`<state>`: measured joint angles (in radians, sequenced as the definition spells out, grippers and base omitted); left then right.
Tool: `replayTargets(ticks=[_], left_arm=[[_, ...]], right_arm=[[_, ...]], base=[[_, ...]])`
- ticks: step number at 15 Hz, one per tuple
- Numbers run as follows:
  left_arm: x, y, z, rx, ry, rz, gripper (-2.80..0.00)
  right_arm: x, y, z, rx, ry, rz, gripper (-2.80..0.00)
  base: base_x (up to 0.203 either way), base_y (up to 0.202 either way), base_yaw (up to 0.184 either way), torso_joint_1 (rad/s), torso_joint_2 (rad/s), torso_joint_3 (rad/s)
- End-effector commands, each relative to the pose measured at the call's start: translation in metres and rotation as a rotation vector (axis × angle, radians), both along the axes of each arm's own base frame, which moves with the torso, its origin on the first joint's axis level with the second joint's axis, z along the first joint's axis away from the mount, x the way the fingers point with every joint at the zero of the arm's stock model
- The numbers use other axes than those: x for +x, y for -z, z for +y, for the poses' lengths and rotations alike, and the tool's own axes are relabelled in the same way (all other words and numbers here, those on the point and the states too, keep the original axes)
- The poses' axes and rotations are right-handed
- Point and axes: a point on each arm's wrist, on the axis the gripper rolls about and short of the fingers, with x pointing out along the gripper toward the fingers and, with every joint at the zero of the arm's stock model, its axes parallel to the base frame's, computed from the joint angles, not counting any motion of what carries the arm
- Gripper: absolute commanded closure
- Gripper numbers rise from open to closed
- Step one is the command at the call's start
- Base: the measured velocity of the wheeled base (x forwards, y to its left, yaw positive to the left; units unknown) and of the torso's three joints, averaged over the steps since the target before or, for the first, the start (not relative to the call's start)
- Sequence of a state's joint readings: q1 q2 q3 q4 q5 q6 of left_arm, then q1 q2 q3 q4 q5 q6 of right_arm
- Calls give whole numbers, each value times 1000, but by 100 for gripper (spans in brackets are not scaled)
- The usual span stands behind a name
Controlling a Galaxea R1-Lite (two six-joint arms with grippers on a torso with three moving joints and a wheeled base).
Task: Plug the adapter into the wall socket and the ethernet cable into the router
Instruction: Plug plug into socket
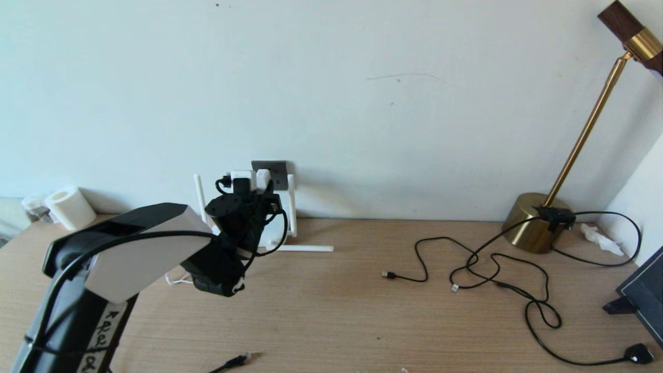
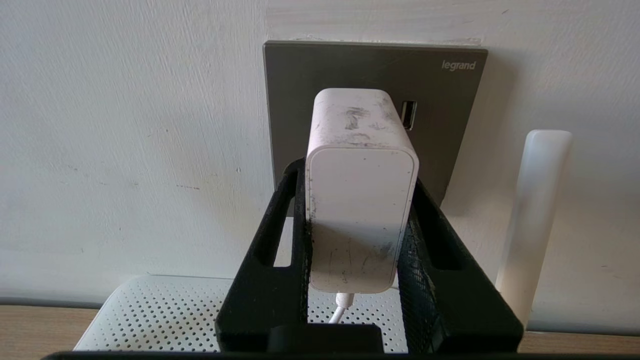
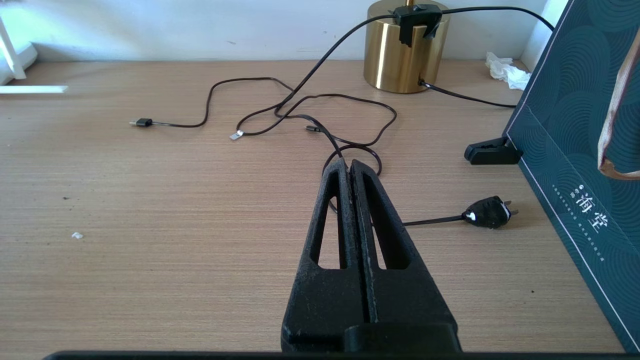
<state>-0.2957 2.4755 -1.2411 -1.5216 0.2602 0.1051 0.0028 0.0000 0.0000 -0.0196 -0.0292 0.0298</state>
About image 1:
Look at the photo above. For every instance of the brass desk lamp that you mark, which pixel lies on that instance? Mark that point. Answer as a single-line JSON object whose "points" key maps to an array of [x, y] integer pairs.
{"points": [[528, 223]]}

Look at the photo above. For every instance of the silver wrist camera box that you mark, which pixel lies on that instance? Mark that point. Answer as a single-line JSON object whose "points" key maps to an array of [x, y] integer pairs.
{"points": [[242, 174]]}

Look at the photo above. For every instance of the white power adapter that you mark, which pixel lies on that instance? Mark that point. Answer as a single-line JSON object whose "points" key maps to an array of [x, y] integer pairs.
{"points": [[264, 177]]}

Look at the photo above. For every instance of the black clip on lamp base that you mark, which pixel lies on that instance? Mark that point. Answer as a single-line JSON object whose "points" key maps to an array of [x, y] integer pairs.
{"points": [[554, 216]]}

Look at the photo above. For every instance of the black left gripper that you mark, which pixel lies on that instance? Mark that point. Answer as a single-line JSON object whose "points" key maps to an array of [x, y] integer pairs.
{"points": [[263, 204]]}

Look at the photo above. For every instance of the white toilet paper roll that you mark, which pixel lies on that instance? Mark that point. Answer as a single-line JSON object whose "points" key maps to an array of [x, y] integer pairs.
{"points": [[71, 210]]}

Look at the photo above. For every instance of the white router with antennas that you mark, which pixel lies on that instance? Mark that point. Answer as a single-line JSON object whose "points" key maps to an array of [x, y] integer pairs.
{"points": [[292, 207]]}

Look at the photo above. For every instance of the crumpled white tissue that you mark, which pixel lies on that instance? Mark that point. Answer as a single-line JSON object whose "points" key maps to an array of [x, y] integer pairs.
{"points": [[601, 239]]}

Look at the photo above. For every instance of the small clear container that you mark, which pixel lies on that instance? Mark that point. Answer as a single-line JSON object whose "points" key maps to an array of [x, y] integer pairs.
{"points": [[35, 204]]}

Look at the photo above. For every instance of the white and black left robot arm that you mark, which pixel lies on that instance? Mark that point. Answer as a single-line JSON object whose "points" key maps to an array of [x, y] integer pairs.
{"points": [[137, 264]]}

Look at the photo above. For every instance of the black standing frame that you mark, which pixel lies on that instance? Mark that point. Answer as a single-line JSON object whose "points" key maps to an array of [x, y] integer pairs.
{"points": [[645, 295]]}

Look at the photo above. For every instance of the grey wall socket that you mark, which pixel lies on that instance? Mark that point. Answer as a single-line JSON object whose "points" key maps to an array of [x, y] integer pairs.
{"points": [[279, 173]]}

